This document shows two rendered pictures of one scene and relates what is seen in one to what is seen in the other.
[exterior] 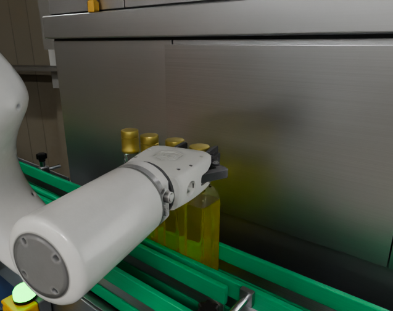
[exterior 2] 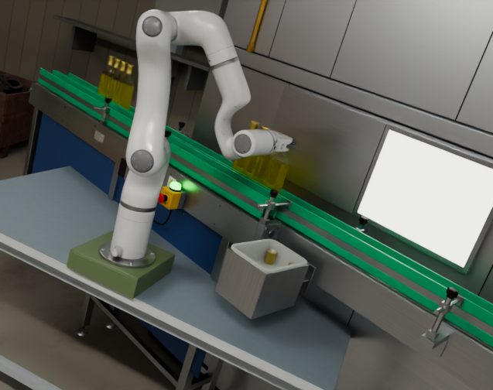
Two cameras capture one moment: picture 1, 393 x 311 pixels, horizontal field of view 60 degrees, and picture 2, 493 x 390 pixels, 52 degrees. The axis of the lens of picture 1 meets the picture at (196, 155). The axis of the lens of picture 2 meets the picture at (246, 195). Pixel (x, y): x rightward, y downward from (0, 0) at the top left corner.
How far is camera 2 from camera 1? 1.30 m
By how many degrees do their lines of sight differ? 2
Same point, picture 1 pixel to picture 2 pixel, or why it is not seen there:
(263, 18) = (333, 90)
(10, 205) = (227, 129)
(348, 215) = (343, 187)
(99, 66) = not seen: hidden behind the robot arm
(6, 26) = not seen: outside the picture
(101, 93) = not seen: hidden behind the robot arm
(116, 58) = (253, 80)
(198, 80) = (296, 108)
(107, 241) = (260, 144)
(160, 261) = (252, 185)
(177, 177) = (279, 139)
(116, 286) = (231, 186)
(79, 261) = (255, 144)
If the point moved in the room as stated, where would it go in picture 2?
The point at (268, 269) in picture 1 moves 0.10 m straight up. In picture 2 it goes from (300, 202) to (309, 177)
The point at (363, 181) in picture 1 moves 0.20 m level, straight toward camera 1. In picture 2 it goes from (352, 172) to (330, 176)
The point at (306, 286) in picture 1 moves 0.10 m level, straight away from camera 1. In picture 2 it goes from (314, 210) to (323, 206)
